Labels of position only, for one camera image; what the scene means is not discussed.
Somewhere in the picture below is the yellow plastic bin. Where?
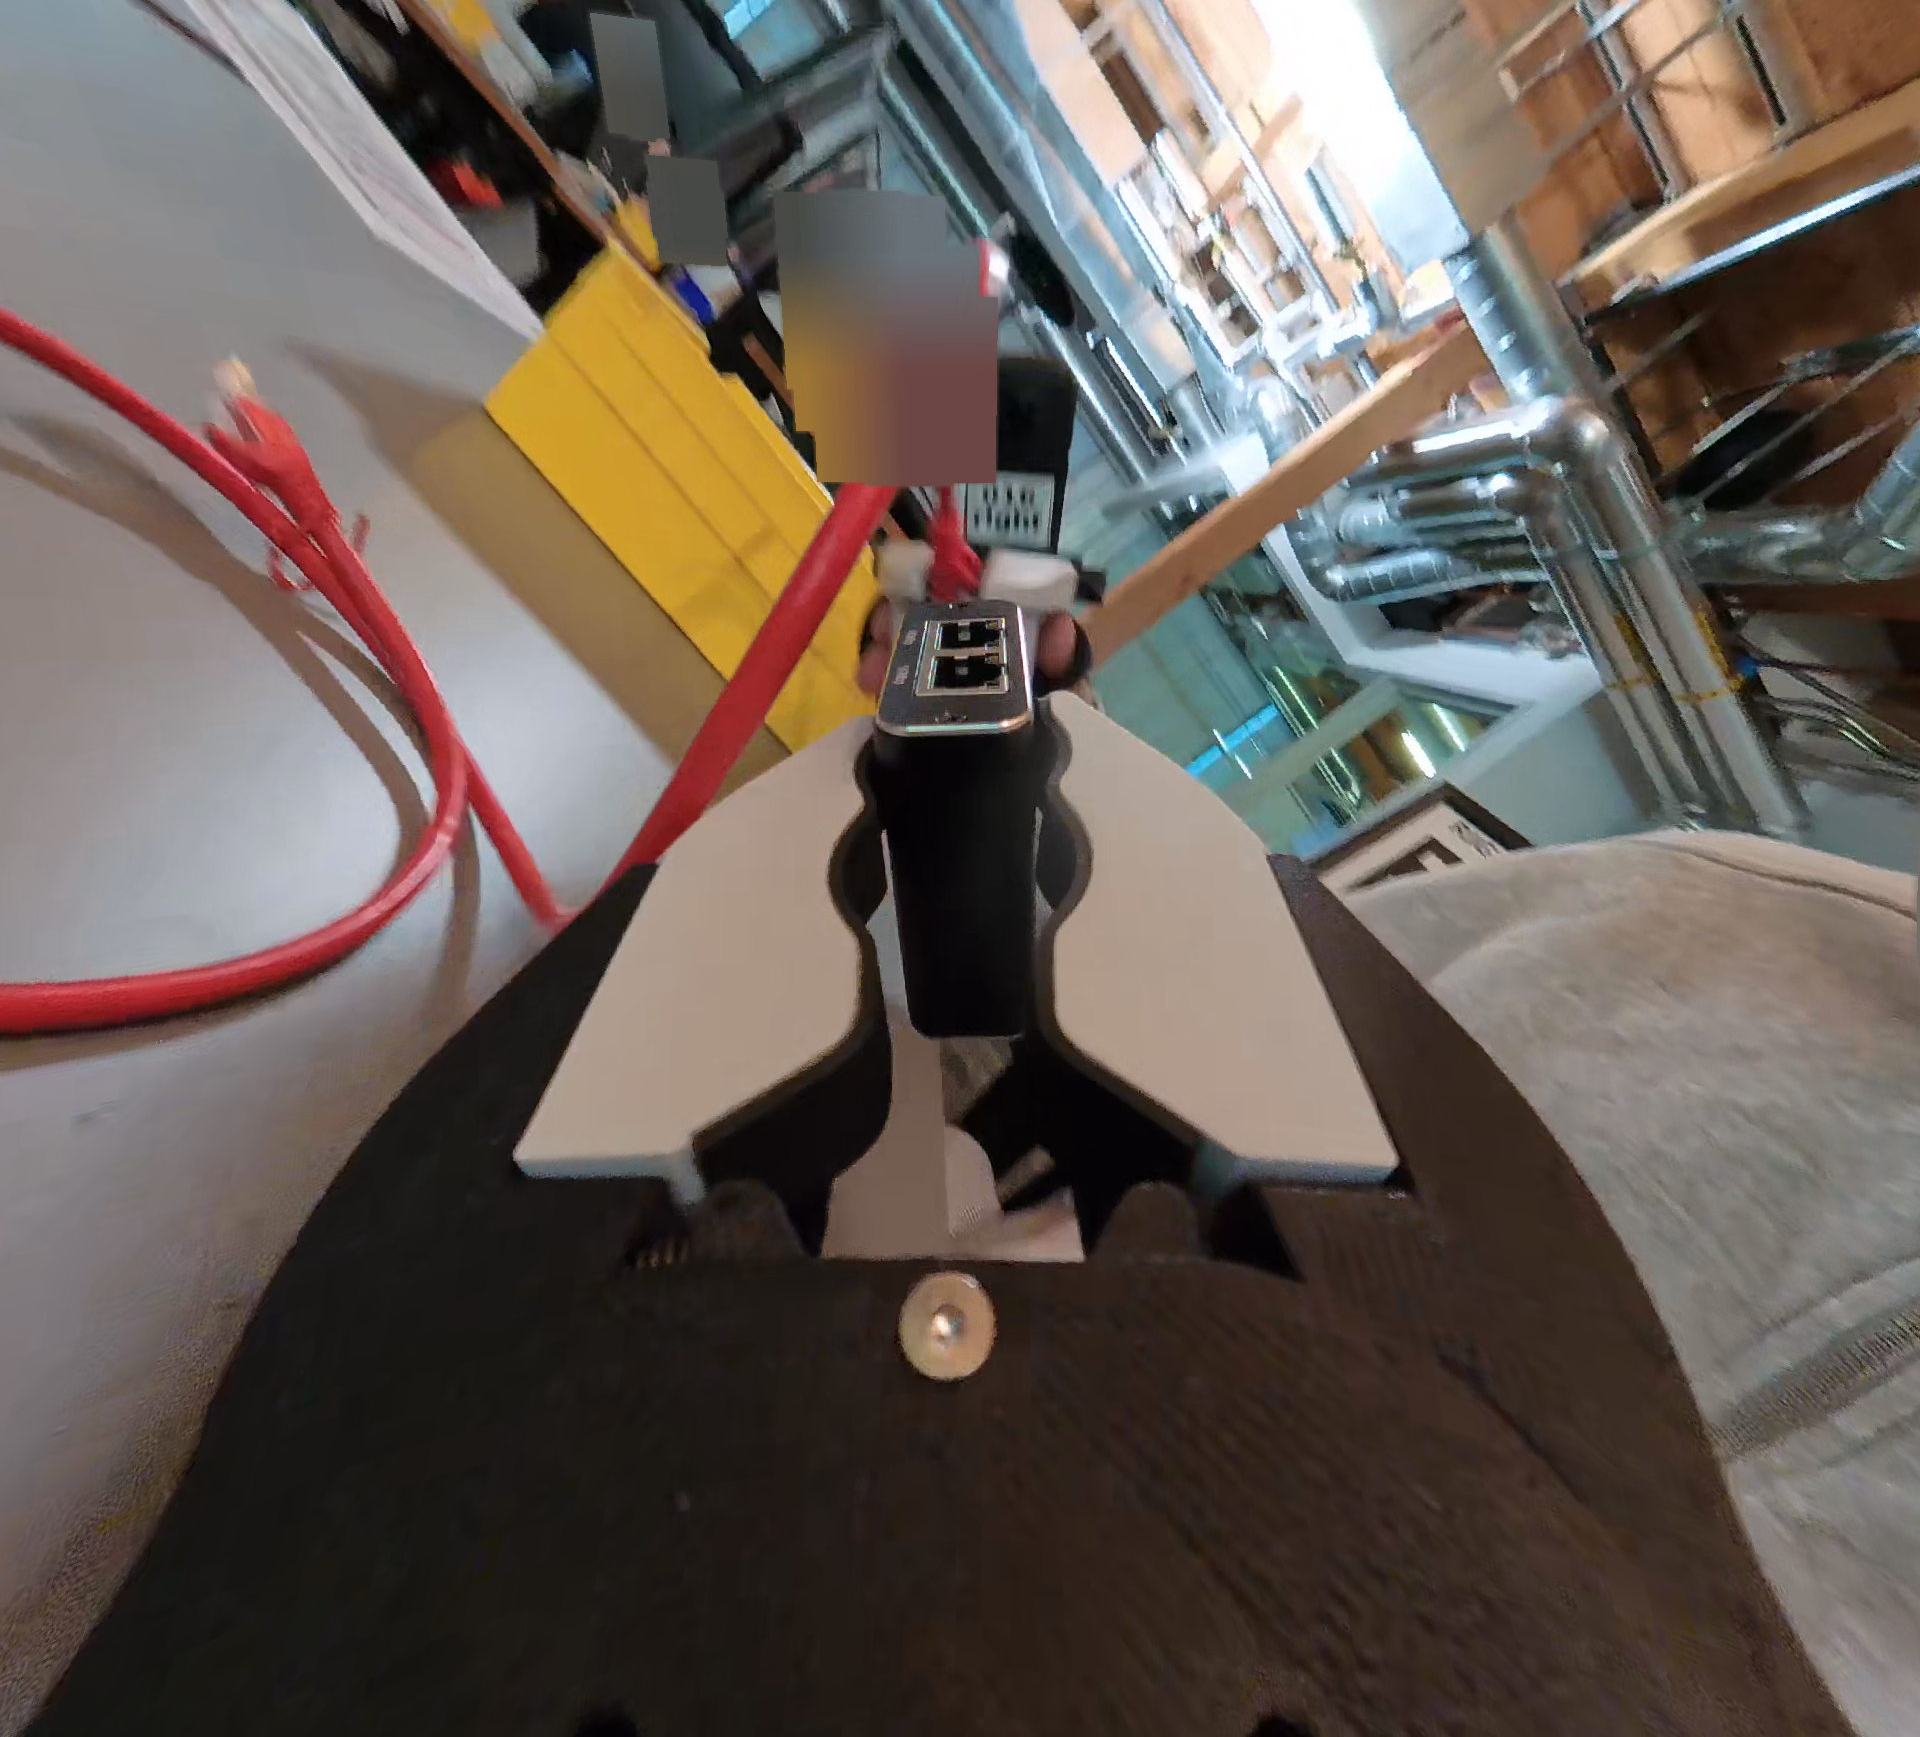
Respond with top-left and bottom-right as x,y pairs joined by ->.
481,252 -> 888,749

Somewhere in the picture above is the printed paper sheet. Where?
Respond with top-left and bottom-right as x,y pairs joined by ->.
60,0 -> 541,337

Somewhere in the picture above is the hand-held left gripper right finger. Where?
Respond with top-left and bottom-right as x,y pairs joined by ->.
1034,690 -> 1402,1192

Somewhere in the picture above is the silver pipe bundle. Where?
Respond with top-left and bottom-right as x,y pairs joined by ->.
1303,403 -> 1920,839

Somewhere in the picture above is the black network adapter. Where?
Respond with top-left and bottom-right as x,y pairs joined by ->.
870,596 -> 1044,1036

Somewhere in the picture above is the person's right hand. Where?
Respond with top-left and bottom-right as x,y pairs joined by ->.
858,608 -> 1100,698

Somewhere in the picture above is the framed checkered marker sign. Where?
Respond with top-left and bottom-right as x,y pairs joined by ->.
1312,784 -> 1531,891

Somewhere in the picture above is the red network cable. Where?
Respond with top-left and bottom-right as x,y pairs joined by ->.
0,308 -> 992,1036

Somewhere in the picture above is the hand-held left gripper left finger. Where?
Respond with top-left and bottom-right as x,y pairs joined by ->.
514,733 -> 890,1198

